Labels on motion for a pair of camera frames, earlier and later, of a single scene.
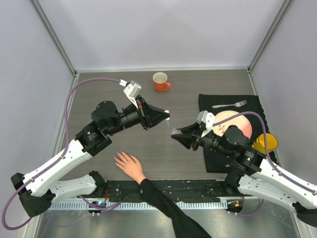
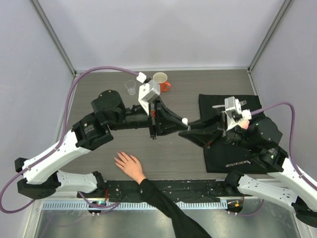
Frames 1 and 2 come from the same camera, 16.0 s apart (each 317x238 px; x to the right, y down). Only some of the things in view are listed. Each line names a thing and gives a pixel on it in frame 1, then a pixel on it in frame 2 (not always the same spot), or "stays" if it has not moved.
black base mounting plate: x=177 y=189 stays
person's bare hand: x=131 y=165 stays
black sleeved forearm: x=184 y=226 stays
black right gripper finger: x=185 y=140 -> x=204 y=137
